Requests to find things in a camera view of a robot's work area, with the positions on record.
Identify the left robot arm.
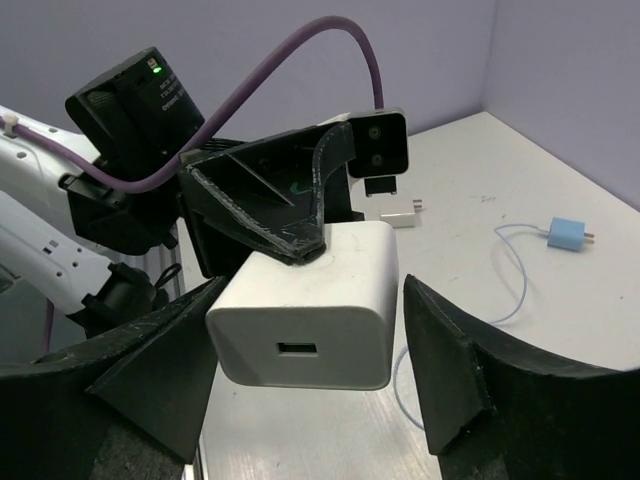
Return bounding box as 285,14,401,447
1,47,250,338

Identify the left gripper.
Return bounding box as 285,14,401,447
178,122,364,278

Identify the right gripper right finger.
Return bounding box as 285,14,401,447
403,276,639,479

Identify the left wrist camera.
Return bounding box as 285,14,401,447
347,108,409,197

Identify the thin blue charging cable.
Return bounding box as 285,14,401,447
392,224,551,431

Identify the blue charger plug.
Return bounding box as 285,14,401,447
539,217,595,252

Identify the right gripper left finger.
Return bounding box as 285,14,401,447
1,277,227,479

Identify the white charger plug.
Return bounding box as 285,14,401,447
206,221,399,391

